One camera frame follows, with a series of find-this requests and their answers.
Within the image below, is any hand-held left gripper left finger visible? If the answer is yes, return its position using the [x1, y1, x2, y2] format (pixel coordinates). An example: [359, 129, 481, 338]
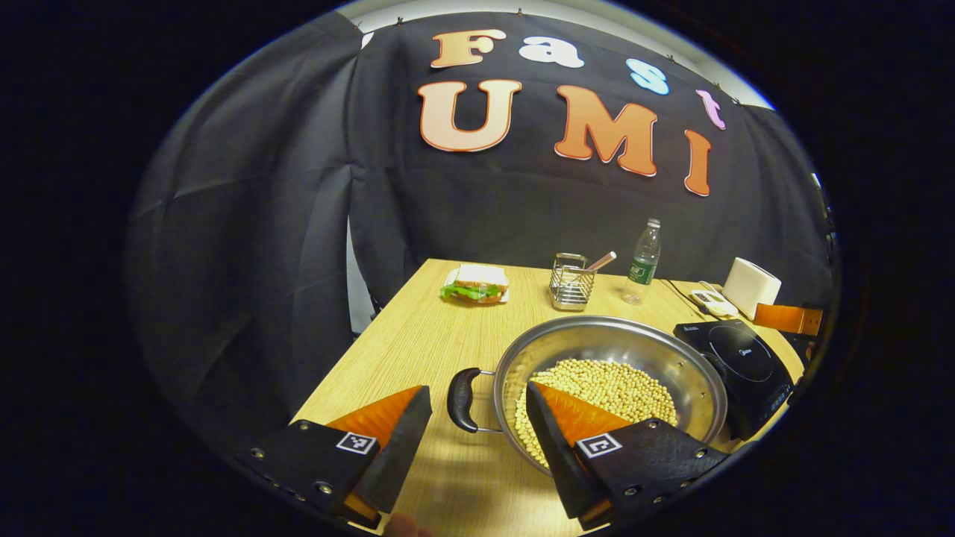
[237, 385, 433, 530]

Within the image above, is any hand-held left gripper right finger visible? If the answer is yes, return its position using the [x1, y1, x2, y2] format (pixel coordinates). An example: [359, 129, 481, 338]
[525, 381, 730, 532]

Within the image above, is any black induction cooktop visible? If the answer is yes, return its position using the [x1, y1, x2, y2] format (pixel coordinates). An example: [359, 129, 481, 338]
[673, 318, 794, 441]

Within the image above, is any steel pot with soybeans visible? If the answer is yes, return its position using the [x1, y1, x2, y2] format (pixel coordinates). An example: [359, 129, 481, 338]
[447, 315, 728, 478]

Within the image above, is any white toaster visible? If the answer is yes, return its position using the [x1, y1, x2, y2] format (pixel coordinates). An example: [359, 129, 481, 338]
[721, 257, 783, 320]

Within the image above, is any clear plastic water bottle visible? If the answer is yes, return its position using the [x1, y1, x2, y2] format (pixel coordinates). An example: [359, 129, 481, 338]
[621, 218, 663, 305]

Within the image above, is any sandwich on white plate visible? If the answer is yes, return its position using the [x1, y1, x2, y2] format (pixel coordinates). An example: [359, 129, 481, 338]
[439, 264, 511, 305]

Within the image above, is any metal wire holder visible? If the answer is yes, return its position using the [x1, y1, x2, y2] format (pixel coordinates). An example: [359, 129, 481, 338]
[549, 253, 598, 312]

